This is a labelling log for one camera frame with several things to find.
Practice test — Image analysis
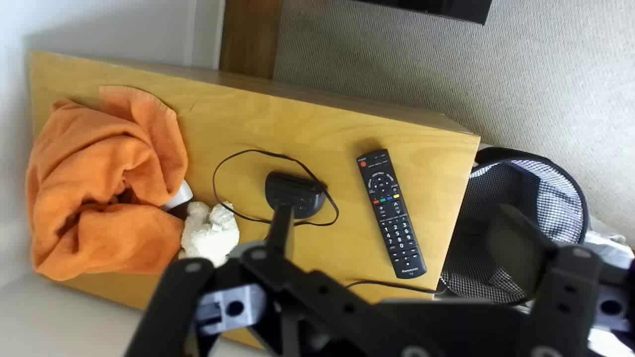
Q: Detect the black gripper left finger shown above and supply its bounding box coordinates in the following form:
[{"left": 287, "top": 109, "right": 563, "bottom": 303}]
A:
[{"left": 123, "top": 204, "right": 286, "bottom": 357}]

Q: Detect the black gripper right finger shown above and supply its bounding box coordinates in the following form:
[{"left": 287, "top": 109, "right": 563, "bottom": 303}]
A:
[{"left": 264, "top": 204, "right": 605, "bottom": 357}]

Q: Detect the black bedside alarm clock radio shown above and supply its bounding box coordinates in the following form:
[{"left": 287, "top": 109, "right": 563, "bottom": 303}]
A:
[{"left": 264, "top": 169, "right": 329, "bottom": 222}]

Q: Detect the white plush toy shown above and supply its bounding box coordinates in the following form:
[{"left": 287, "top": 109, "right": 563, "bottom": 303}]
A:
[{"left": 162, "top": 180, "right": 244, "bottom": 270}]

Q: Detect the black TV remote control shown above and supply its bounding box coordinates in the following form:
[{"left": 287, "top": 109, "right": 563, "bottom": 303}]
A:
[{"left": 355, "top": 147, "right": 428, "bottom": 282}]

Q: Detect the orange towel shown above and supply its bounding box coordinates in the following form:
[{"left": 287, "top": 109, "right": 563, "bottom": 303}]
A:
[{"left": 26, "top": 85, "right": 190, "bottom": 284}]

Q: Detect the wooden table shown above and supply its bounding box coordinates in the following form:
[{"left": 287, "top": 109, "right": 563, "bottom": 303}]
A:
[{"left": 26, "top": 50, "right": 482, "bottom": 351}]

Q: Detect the white cloth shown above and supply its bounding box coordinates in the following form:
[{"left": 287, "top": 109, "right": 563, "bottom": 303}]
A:
[{"left": 581, "top": 226, "right": 635, "bottom": 270}]

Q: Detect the black metal robot stand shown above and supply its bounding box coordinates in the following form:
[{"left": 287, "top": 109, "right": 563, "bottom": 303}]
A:
[{"left": 355, "top": 0, "right": 496, "bottom": 28}]

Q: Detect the thin black clock cable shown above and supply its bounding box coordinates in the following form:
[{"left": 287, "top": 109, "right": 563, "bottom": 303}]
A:
[{"left": 210, "top": 147, "right": 458, "bottom": 297}]

